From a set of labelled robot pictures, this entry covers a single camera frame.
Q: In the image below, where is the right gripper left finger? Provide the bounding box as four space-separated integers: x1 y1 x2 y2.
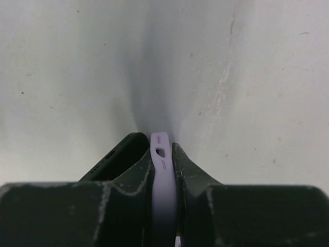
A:
1 151 154 246

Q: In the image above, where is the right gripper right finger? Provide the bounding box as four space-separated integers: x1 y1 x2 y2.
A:
172 143 328 246

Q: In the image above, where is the lilac phone case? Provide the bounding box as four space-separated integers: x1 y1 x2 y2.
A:
150 132 178 246

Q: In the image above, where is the black phone case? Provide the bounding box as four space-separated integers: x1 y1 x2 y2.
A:
80 132 150 182

